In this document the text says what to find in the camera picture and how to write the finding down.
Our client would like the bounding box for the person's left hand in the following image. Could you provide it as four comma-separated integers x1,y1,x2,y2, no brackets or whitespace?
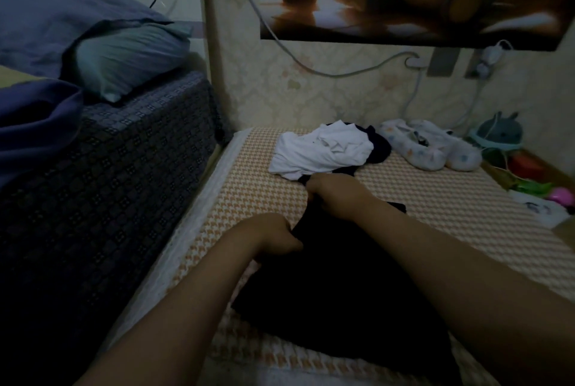
238,212,305,263

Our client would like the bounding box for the person's right hand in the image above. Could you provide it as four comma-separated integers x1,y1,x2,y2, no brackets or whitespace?
305,172,379,223

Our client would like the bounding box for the white polo shirt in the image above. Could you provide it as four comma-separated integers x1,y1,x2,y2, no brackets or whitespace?
268,121,375,182

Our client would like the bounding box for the black tree print t-shirt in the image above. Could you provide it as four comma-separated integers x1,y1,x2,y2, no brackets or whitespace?
358,123,393,167

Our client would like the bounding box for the black garment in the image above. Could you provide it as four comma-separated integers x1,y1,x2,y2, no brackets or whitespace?
231,193,464,386

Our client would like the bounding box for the person's right forearm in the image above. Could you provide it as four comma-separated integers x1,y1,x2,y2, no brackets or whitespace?
358,202,575,386

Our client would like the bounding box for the person's left forearm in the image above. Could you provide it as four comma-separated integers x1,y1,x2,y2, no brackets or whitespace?
76,233,271,386

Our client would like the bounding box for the wooden bedside tray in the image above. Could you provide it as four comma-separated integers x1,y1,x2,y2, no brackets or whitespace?
480,148,575,252

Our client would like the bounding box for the dark patterned bed cover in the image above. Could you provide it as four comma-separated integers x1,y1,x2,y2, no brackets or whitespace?
0,71,230,386

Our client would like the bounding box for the teal round bunny lamp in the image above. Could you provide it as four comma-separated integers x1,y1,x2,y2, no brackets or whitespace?
469,112,525,152

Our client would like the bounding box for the red toy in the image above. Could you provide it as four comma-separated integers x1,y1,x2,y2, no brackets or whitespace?
507,152,546,181

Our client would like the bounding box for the green toy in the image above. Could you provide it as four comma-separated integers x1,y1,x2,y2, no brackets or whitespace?
514,178,553,197

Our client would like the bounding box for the white printed card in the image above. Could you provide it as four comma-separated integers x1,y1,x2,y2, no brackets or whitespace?
510,190,571,230

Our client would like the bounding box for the white charger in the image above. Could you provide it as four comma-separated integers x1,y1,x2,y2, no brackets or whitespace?
474,40,506,79

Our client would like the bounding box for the pink ball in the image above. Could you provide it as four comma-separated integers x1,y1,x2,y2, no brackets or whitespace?
549,186,575,208

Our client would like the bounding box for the grey-green pillow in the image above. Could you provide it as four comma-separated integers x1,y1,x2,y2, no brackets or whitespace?
72,24,192,104

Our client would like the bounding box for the blue folded blanket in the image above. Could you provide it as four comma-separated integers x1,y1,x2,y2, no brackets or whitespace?
0,78,84,189

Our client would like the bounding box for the yellow-green cushion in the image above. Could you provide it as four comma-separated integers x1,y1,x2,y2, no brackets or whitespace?
0,65,46,90

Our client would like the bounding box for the blue pillow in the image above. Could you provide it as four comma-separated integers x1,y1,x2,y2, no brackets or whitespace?
0,0,172,77

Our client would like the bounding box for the long white cable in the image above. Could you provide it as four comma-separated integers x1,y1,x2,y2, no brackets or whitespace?
225,0,423,79

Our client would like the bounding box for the thin white charger cable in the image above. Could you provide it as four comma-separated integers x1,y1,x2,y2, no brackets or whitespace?
449,76,495,131

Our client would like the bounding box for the grey wall socket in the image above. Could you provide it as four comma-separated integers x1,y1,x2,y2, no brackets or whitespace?
426,47,462,78

